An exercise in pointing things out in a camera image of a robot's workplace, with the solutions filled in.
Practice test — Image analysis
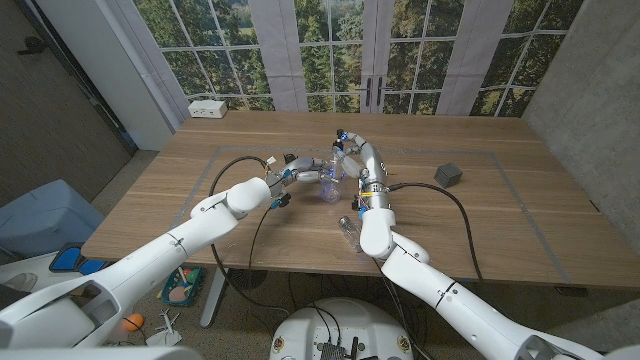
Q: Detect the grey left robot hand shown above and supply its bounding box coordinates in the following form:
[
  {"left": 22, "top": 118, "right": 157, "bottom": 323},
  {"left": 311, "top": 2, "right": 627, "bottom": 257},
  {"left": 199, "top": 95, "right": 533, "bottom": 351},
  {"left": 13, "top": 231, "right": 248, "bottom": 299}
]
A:
[{"left": 264, "top": 155, "right": 341, "bottom": 194}]

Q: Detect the clear plastic spray bottle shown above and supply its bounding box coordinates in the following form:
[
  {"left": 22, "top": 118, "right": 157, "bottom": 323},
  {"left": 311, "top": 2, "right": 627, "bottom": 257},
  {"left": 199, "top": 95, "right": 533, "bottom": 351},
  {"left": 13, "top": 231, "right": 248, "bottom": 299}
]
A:
[{"left": 319, "top": 149, "right": 349, "bottom": 204}]

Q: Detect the grey cube speaker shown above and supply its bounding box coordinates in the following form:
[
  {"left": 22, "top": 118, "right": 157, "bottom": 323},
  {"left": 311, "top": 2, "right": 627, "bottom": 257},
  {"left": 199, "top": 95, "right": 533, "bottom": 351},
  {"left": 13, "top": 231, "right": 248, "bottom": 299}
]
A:
[{"left": 433, "top": 162, "right": 464, "bottom": 190}]

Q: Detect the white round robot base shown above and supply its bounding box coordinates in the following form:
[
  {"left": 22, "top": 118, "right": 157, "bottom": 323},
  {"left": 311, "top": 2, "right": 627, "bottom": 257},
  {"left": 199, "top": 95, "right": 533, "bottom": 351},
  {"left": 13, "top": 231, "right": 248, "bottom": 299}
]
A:
[{"left": 268, "top": 297, "right": 415, "bottom": 360}]

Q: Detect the small clear glass jar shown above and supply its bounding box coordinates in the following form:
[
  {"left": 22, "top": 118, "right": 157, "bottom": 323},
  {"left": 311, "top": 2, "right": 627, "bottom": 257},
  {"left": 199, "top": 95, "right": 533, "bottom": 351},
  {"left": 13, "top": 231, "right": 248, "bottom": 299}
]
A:
[{"left": 337, "top": 215, "right": 364, "bottom": 254}]

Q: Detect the white power strip box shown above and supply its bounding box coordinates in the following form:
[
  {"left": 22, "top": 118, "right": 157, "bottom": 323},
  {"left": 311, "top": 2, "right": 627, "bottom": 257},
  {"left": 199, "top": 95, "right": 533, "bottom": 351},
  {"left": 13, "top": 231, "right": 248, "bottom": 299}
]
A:
[{"left": 187, "top": 99, "right": 228, "bottom": 120}]

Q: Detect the printed window backdrop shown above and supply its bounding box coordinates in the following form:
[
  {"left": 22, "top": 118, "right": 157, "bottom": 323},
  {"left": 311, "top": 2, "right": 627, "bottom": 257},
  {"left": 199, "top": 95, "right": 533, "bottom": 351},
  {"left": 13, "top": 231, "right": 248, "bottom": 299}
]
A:
[{"left": 107, "top": 0, "right": 586, "bottom": 119}]

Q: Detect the white table leg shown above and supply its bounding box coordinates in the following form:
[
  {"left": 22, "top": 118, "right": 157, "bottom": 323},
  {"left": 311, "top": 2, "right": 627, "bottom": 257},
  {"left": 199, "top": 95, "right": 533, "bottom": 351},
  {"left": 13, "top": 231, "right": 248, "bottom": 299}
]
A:
[{"left": 200, "top": 267, "right": 230, "bottom": 330}]

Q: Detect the teal toy basket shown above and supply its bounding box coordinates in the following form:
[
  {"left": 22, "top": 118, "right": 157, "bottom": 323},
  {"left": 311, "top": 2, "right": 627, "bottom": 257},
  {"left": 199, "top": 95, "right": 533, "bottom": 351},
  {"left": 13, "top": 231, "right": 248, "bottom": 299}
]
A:
[{"left": 159, "top": 265, "right": 205, "bottom": 307}]

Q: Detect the white toy airplane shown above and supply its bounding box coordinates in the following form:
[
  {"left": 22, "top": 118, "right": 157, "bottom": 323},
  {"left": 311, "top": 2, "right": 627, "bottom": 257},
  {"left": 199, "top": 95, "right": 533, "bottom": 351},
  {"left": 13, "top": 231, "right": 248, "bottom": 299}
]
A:
[{"left": 145, "top": 308, "right": 184, "bottom": 348}]

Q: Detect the grey table leg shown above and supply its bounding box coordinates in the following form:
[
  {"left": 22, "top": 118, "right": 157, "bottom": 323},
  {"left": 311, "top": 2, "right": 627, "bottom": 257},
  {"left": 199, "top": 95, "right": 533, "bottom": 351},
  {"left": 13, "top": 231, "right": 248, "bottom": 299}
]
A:
[{"left": 459, "top": 281, "right": 490, "bottom": 311}]

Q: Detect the blue and black foot pedal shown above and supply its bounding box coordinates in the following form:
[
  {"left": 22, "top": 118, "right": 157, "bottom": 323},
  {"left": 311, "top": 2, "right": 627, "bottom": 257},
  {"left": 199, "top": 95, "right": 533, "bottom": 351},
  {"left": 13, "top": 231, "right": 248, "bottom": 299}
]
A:
[{"left": 48, "top": 242, "right": 117, "bottom": 282}]

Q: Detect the blue-grey plastic bin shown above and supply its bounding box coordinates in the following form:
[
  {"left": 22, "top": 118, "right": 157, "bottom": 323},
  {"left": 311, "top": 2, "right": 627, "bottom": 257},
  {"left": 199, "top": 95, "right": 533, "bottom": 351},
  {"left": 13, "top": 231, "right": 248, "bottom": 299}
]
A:
[{"left": 0, "top": 179, "right": 106, "bottom": 261}]

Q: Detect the dark wooden door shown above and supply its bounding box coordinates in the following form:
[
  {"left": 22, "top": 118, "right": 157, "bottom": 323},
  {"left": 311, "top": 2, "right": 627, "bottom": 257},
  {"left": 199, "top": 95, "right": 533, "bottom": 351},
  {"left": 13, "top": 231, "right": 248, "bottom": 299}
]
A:
[{"left": 0, "top": 0, "right": 139, "bottom": 206}]

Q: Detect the white robot torso shell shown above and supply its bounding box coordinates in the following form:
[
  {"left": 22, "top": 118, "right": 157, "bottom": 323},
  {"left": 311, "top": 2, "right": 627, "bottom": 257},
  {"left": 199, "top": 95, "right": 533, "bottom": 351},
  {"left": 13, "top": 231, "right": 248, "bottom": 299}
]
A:
[{"left": 0, "top": 345, "right": 204, "bottom": 360}]

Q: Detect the grey sneaker with laces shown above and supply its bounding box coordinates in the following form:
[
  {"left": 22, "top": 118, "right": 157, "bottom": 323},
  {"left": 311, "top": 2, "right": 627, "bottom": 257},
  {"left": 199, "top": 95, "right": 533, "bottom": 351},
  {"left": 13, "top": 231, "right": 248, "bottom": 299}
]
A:
[{"left": 2, "top": 272, "right": 39, "bottom": 293}]

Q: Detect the dark trouser leg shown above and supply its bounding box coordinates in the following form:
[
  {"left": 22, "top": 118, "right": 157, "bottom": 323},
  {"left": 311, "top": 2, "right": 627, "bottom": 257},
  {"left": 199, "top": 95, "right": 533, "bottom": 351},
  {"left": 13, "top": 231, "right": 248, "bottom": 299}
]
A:
[{"left": 0, "top": 284, "right": 26, "bottom": 309}]

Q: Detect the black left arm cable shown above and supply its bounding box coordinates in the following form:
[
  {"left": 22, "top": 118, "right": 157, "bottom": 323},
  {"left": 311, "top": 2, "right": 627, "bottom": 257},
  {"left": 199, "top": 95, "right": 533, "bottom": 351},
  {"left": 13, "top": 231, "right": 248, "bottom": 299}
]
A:
[{"left": 208, "top": 155, "right": 271, "bottom": 201}]

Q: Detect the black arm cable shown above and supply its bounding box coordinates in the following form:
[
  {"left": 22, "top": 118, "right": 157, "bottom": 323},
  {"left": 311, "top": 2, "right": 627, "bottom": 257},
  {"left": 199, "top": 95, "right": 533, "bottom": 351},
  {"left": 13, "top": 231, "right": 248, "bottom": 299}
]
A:
[
  {"left": 387, "top": 181, "right": 484, "bottom": 281},
  {"left": 208, "top": 155, "right": 271, "bottom": 201}
]

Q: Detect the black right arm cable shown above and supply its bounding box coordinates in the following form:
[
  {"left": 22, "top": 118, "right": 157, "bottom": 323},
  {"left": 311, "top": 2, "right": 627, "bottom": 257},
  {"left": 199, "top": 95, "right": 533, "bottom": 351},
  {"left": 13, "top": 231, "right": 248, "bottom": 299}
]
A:
[{"left": 387, "top": 181, "right": 484, "bottom": 281}]

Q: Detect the black door handle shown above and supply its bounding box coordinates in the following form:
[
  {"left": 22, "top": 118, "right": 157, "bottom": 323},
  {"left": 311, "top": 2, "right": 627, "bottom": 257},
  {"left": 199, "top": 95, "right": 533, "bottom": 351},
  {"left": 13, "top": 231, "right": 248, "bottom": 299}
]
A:
[{"left": 16, "top": 35, "right": 50, "bottom": 56}]

